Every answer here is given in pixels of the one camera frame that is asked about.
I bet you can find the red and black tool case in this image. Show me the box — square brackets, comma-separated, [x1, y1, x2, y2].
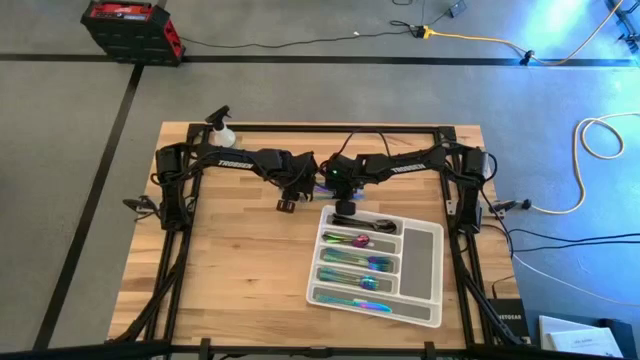
[80, 0, 187, 68]

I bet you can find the small iridescent teaspoon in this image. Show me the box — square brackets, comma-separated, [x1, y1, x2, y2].
[323, 231, 369, 246]
[322, 233, 366, 247]

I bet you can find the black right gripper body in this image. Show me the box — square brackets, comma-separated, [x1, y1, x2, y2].
[324, 153, 371, 200]

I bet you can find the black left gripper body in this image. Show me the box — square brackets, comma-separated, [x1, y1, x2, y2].
[279, 150, 321, 200]

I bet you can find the cream coiled cable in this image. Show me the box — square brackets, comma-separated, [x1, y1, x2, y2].
[530, 112, 640, 216]

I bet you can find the spray bottle with yellow liquid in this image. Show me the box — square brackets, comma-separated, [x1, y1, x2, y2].
[204, 104, 237, 149]

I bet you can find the iridescent spoon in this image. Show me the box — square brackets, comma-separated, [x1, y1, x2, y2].
[319, 248, 391, 271]
[322, 249, 395, 274]
[322, 231, 375, 250]

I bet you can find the thin white cable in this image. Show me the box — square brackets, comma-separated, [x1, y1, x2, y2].
[510, 249, 640, 307]

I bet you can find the black power cable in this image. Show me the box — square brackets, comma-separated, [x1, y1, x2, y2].
[502, 227, 640, 245]
[512, 239, 640, 253]

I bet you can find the black network router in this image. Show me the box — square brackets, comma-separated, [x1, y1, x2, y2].
[487, 298, 530, 341]

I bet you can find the yellow extension cord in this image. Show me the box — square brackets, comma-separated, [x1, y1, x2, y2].
[422, 0, 626, 67]

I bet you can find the black metal stand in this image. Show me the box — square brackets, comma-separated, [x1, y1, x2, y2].
[604, 0, 640, 55]

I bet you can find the black power plug block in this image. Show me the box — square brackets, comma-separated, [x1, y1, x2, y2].
[389, 19, 427, 41]

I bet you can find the white paper booklet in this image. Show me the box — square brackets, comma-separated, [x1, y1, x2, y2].
[538, 314, 625, 359]

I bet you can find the white cutlery tray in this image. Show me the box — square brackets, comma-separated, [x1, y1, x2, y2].
[305, 203, 445, 329]

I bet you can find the large black spoon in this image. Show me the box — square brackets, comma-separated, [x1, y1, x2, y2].
[332, 214, 399, 236]

